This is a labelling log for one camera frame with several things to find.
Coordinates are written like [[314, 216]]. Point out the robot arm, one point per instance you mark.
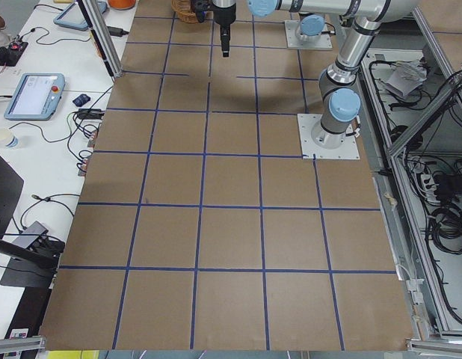
[[341, 103], [312, 24]]

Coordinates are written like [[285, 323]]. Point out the black camera stand base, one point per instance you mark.
[[33, 256]]

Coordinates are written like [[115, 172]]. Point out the black power adapter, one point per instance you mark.
[[117, 32]]

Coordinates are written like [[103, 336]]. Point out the aluminium frame post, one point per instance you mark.
[[100, 34]]

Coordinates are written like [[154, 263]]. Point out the teach pendant tablet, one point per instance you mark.
[[36, 97], [80, 15]]

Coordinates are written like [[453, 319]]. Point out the wicker basket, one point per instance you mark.
[[183, 10]]

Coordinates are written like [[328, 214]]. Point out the dark blue checkered pouch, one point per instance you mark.
[[81, 100]]

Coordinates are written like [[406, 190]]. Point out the orange cylindrical container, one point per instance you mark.
[[122, 4]]

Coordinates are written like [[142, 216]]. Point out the paper cup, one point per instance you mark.
[[8, 139]]

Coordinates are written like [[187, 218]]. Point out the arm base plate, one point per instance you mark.
[[297, 40], [316, 143]]

